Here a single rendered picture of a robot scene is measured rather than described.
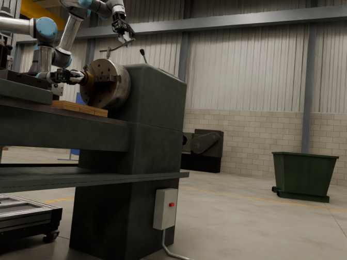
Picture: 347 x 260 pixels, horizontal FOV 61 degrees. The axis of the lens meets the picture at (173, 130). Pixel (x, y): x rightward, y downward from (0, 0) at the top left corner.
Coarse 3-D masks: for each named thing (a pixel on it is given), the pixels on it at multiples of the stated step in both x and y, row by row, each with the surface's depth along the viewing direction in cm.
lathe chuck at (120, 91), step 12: (96, 60) 183; (108, 60) 178; (96, 72) 182; (108, 72) 177; (120, 72) 177; (96, 84) 186; (108, 84) 176; (120, 84) 175; (84, 96) 185; (96, 96) 180; (108, 96) 175; (120, 96) 178; (108, 108) 181
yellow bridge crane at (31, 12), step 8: (24, 0) 1256; (24, 8) 1258; (32, 8) 1294; (40, 8) 1334; (32, 16) 1305; (40, 16) 1337; (48, 16) 1377; (56, 16) 1423; (56, 24) 1426; (64, 24) 1472
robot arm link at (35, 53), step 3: (36, 45) 212; (36, 48) 211; (36, 51) 211; (54, 51) 219; (33, 54) 213; (36, 54) 211; (54, 54) 217; (33, 57) 212; (36, 57) 210; (54, 57) 217; (51, 63) 219
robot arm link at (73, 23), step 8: (72, 8) 207; (80, 8) 209; (72, 16) 211; (80, 16) 212; (88, 16) 218; (72, 24) 214; (64, 32) 217; (72, 32) 216; (64, 40) 218; (72, 40) 220; (56, 48) 219; (64, 48) 220; (56, 56) 218; (64, 56) 221; (56, 64) 222; (64, 64) 225
